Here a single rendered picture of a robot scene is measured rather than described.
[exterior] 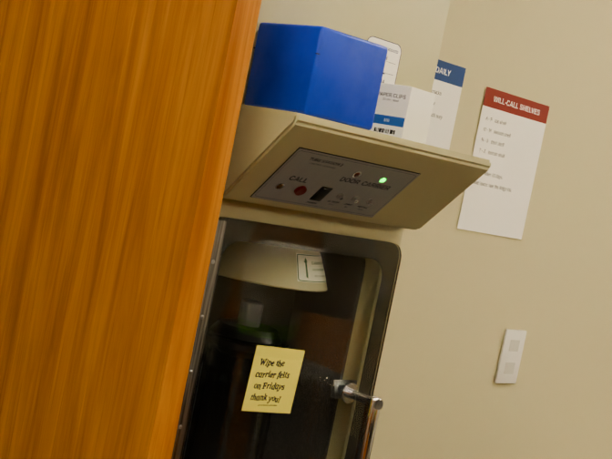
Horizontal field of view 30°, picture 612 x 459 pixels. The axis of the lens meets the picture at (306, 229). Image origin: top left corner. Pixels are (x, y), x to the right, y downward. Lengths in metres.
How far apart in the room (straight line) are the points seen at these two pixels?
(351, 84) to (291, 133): 0.09
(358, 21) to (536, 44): 1.02
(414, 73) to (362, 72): 0.23
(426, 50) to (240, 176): 0.35
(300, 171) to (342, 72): 0.11
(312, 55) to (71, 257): 0.34
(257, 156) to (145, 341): 0.22
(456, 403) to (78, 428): 1.22
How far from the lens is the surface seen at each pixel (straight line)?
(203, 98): 1.11
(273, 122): 1.15
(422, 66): 1.42
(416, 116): 1.30
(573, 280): 2.55
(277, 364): 1.31
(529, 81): 2.31
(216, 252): 1.22
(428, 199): 1.36
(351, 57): 1.18
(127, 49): 1.23
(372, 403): 1.37
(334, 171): 1.22
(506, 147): 2.28
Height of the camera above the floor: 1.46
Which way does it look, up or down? 3 degrees down
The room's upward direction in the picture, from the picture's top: 11 degrees clockwise
